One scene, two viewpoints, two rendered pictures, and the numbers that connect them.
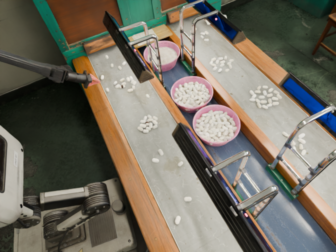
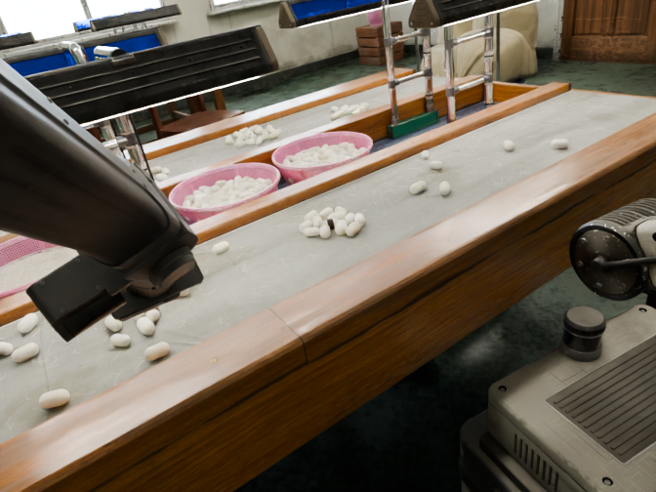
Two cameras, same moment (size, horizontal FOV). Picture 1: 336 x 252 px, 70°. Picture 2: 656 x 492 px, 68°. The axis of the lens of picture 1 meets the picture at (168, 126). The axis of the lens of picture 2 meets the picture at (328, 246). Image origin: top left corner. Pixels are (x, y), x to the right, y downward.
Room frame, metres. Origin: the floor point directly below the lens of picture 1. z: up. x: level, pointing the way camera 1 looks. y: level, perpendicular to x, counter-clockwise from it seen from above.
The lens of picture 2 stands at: (0.99, 0.95, 1.18)
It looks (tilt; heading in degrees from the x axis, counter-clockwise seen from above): 29 degrees down; 261
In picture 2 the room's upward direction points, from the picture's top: 10 degrees counter-clockwise
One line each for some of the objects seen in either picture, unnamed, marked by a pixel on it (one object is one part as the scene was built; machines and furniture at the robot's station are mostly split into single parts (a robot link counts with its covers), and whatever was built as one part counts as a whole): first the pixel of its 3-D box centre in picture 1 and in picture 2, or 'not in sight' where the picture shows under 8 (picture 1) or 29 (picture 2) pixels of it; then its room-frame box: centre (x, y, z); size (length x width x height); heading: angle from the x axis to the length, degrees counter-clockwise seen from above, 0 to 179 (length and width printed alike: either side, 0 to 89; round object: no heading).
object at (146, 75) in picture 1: (124, 42); (71, 95); (1.18, 0.17, 1.08); 0.62 x 0.08 x 0.07; 20
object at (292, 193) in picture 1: (309, 155); (391, 57); (0.43, -0.60, 0.90); 0.20 x 0.19 x 0.45; 20
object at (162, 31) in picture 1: (149, 36); not in sight; (1.64, 0.04, 0.77); 0.33 x 0.15 x 0.01; 110
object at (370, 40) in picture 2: not in sight; (379, 35); (-1.21, -5.45, 0.32); 0.42 x 0.42 x 0.64; 22
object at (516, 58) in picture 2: not in sight; (480, 60); (-0.97, -2.53, 0.40); 0.74 x 0.56 x 0.38; 23
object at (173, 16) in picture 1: (184, 12); not in sight; (1.81, -0.26, 0.83); 0.30 x 0.06 x 0.07; 110
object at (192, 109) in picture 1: (191, 96); (229, 201); (1.02, -0.18, 0.72); 0.27 x 0.27 x 0.10
